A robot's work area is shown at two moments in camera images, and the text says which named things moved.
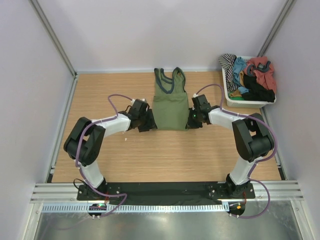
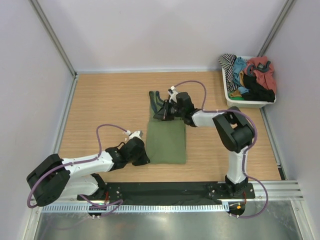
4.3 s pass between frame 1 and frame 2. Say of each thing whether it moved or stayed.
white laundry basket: stayed
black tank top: stayed
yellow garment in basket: stayed
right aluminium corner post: stayed
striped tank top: stayed
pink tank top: stayed
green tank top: moved
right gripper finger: moved
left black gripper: moved
